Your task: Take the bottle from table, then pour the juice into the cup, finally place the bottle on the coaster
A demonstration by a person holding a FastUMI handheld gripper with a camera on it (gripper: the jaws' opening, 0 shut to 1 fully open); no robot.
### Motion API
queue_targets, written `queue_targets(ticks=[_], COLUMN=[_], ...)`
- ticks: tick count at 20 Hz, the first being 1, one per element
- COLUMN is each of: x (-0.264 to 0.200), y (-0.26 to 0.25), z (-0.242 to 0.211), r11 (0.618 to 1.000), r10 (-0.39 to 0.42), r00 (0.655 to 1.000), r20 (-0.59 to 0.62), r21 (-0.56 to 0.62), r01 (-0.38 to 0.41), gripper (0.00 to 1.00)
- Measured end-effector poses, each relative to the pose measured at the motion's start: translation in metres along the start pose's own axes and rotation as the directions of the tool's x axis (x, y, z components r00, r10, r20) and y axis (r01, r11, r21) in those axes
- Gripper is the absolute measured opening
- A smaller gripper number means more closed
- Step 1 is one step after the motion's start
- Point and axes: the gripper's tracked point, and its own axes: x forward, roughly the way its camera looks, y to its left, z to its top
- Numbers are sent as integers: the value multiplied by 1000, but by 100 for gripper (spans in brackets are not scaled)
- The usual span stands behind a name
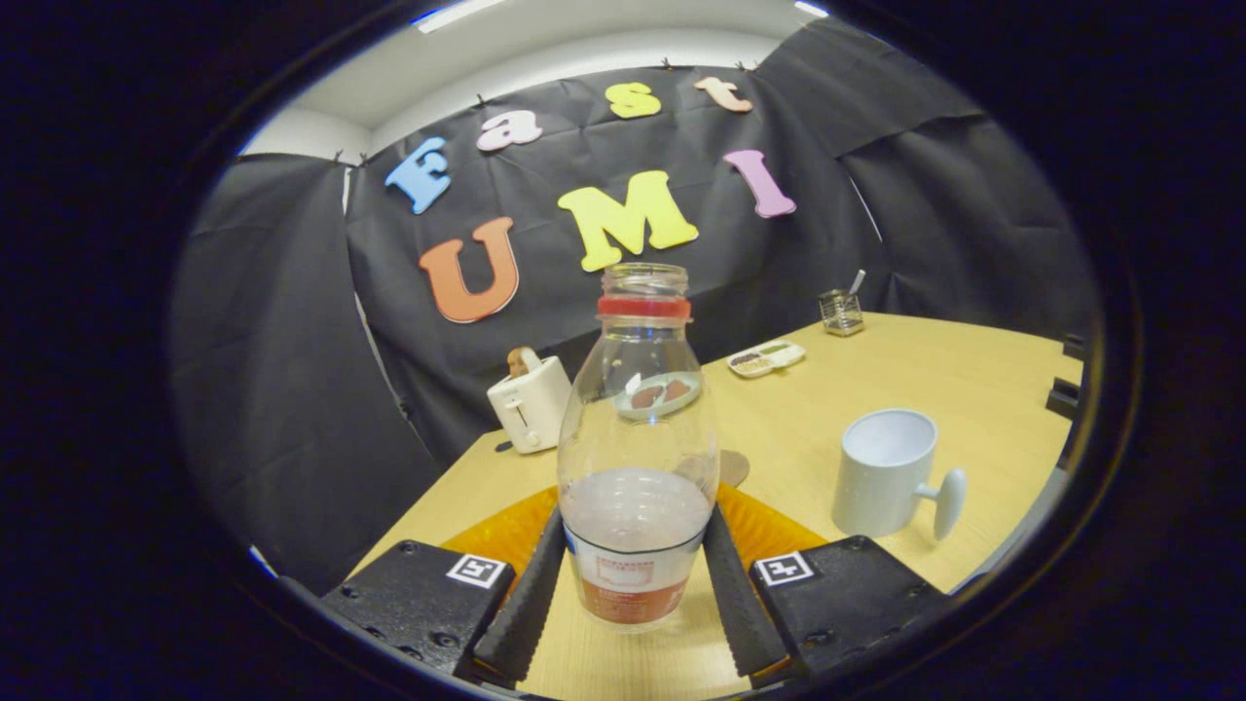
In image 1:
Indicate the white cup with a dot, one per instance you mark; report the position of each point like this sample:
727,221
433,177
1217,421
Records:
881,487

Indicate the wooden table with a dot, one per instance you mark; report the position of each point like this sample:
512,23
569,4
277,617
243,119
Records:
934,389

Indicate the pale green plate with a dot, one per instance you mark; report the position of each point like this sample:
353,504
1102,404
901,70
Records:
658,411

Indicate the black clamp block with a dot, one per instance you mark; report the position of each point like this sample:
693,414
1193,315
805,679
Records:
1065,397
1074,347

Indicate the long ceiling light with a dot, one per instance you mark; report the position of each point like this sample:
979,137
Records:
810,8
458,14

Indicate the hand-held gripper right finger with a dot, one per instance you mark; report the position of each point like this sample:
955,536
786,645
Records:
740,613

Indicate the white toaster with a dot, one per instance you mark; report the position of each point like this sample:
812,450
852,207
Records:
531,409

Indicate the black backdrop cloth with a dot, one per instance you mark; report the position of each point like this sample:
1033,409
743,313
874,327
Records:
292,389

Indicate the bread slice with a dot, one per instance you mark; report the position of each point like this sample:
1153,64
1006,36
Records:
523,362

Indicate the metal spoon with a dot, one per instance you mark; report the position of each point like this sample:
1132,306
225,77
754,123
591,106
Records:
857,282

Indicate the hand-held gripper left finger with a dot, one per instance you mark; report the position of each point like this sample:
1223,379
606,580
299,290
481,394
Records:
531,613

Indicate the clear juice bottle red collar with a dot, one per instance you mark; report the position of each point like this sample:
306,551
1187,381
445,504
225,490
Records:
638,526

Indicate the round brown coaster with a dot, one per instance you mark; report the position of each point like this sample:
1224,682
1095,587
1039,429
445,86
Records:
735,469

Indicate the brown meat piece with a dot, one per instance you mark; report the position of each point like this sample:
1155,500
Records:
646,396
677,389

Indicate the white divided dish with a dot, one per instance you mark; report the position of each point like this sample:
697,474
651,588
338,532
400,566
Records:
766,359

